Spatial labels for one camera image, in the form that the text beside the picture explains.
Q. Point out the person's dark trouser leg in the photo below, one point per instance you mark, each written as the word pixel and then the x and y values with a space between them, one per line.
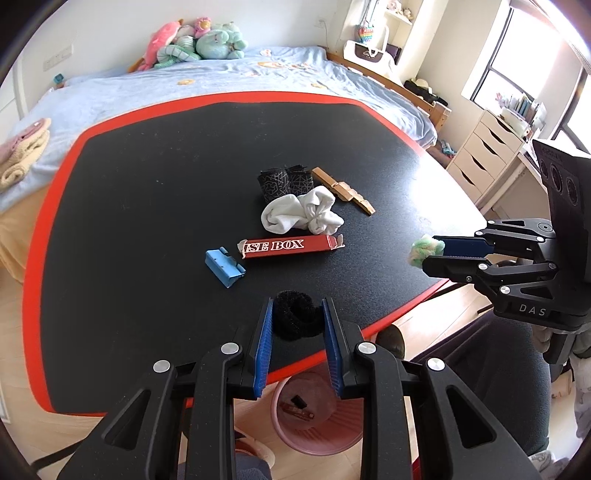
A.
pixel 497 360

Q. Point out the red BOX carton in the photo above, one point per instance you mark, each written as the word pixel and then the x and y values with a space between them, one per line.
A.
pixel 259 248

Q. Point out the folded pink yellow towels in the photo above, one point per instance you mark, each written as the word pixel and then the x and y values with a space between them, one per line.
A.
pixel 21 151

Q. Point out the pink trash basket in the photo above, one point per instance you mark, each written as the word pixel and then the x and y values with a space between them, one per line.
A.
pixel 309 418

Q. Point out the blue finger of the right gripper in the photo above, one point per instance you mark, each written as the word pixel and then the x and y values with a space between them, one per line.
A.
pixel 456 246

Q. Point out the blue plastic clip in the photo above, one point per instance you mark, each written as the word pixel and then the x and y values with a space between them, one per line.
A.
pixel 224 266

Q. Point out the dark slipper foot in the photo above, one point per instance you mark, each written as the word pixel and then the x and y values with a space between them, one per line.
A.
pixel 392 339

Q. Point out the small black cloth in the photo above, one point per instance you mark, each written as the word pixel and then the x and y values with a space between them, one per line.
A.
pixel 295 317

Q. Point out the red black table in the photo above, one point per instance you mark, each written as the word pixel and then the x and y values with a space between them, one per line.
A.
pixel 116 277

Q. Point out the white handbag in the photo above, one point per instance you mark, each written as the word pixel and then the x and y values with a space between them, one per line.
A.
pixel 372 58

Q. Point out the black patterned sock roll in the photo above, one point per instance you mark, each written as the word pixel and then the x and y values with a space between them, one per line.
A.
pixel 277 182

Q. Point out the wooden strip pieces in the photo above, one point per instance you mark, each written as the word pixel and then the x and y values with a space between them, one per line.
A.
pixel 343 191

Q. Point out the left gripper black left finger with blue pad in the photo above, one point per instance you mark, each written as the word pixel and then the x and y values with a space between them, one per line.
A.
pixel 140 437

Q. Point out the green white ball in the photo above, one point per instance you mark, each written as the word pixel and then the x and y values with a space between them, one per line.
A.
pixel 423 248

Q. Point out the white drawer cabinet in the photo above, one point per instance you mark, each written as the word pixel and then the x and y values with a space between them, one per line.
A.
pixel 485 156

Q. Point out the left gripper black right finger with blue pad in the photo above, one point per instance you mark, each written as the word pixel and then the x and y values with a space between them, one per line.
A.
pixel 420 421

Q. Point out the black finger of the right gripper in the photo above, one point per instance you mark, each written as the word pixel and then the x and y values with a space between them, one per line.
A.
pixel 456 269

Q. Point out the bed with blue sheet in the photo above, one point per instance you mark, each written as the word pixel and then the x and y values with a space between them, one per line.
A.
pixel 92 99

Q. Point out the white sock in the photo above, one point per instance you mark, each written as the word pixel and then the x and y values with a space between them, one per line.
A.
pixel 311 211

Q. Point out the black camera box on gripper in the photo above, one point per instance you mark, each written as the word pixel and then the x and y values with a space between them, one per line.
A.
pixel 565 172

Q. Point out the pile of plush toys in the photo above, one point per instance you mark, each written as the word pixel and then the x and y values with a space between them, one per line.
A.
pixel 179 42

